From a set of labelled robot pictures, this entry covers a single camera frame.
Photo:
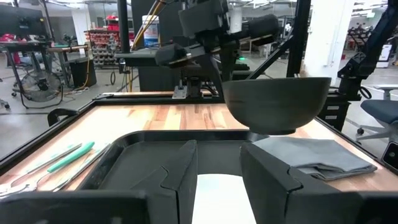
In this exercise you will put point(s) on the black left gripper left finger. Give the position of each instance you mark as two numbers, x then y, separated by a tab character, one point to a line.
174	174

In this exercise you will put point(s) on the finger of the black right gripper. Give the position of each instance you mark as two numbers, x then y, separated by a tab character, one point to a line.
214	74
229	62

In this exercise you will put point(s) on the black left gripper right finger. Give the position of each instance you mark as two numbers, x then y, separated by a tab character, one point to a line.
267	180

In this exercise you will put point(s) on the grey napkin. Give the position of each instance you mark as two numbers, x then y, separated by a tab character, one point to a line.
311	152

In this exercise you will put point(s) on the dark round bowl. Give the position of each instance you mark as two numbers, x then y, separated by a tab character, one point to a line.
276	105

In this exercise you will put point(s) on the black plastic tray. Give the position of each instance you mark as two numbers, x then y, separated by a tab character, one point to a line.
140	161

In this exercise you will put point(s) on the dark grey desk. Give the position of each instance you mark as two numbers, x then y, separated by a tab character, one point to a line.
149	77

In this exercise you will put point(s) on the white building pillar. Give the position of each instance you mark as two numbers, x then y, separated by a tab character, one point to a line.
329	37

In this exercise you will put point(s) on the white blue labelled container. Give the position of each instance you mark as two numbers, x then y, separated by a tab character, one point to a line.
152	34

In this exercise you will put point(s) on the black drawer cabinet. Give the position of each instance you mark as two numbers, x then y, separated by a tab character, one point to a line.
334	109

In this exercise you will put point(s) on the black round pole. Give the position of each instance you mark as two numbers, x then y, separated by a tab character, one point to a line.
123	25

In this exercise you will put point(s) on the black articulated stand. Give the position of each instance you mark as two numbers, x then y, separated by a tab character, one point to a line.
357	67

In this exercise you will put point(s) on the rack with red items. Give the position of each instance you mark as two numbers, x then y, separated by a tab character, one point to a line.
102	43

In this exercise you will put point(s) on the black device with white edge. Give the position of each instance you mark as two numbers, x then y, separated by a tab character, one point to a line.
391	155

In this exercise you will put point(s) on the white floor sign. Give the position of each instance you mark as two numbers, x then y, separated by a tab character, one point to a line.
385	54

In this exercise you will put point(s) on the black waste bin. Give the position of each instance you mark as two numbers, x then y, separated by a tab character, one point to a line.
82	73

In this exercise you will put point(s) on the blue office chair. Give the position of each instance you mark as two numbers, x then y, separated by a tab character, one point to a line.
381	110

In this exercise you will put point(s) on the table with wooden top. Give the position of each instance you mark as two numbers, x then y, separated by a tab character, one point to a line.
66	48

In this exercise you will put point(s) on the black floor fan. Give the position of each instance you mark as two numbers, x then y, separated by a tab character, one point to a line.
40	85

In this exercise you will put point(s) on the black monitor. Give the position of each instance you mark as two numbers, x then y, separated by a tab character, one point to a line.
21	21

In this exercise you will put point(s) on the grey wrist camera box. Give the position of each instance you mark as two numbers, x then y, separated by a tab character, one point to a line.
202	18

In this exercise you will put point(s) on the black aluminium table frame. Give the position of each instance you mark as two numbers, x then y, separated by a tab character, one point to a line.
140	100

